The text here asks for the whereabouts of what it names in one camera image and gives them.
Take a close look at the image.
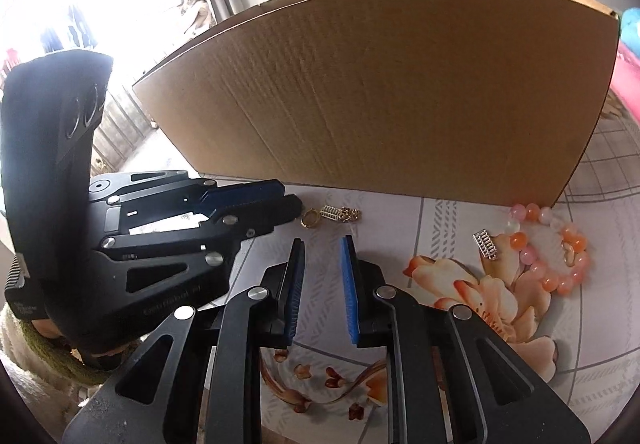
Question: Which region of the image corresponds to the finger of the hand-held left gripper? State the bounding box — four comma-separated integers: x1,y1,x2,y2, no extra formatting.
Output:
100,194,304,255
90,170,287,232

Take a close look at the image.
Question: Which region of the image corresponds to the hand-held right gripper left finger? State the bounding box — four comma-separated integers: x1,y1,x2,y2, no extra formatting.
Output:
62,238,307,444

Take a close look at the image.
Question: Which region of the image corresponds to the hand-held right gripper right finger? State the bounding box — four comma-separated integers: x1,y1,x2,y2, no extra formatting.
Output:
339,235,595,444

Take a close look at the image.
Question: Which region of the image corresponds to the brown cardboard box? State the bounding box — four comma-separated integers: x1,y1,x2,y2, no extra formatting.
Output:
132,0,621,209

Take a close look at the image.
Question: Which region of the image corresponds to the orange pink bead bracelet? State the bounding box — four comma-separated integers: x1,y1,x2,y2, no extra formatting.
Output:
509,204,590,295

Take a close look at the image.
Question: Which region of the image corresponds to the person's left forearm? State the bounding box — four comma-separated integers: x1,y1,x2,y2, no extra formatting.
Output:
0,301,116,430

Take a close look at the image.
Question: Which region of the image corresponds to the person's left hand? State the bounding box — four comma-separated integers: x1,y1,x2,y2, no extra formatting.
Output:
30,318,72,341

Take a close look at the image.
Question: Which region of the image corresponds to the metal balcony railing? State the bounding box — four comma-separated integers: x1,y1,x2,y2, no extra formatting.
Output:
90,84,161,175

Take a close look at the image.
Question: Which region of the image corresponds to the row of hanging clothes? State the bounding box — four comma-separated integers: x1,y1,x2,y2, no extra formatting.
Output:
40,4,98,54

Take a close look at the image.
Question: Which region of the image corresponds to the pink floral blanket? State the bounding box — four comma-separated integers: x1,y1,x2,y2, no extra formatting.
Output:
612,41,640,119

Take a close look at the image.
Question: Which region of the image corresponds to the blue patterned cloth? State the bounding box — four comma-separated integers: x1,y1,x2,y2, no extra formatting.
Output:
620,8,640,44

